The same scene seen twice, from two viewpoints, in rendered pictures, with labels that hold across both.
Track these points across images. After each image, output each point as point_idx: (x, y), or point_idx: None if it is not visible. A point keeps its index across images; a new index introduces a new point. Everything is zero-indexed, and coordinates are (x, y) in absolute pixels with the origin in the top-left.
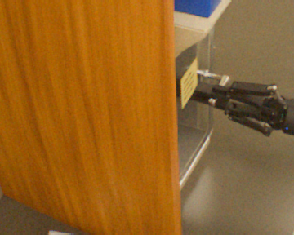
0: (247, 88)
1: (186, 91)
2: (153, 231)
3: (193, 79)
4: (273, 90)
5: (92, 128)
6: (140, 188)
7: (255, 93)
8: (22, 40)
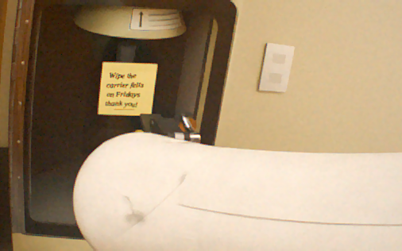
0: (161, 124)
1: (116, 96)
2: None
3: (139, 93)
4: (172, 133)
5: None
6: None
7: (160, 133)
8: None
